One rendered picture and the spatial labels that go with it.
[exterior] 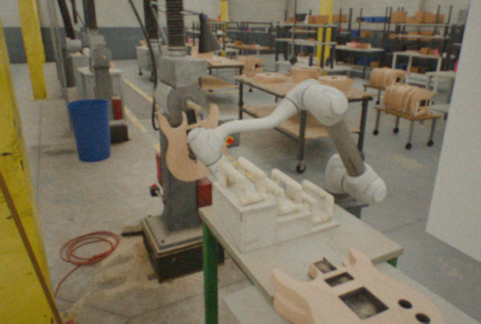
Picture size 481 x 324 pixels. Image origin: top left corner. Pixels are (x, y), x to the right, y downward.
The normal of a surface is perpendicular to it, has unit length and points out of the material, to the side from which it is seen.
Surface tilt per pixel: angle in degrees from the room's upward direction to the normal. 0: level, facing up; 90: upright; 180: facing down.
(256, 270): 0
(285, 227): 90
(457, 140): 90
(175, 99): 87
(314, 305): 0
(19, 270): 90
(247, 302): 0
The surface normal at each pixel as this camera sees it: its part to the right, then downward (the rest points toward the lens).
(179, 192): 0.45, 0.29
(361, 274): 0.01, -0.95
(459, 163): -0.89, 0.14
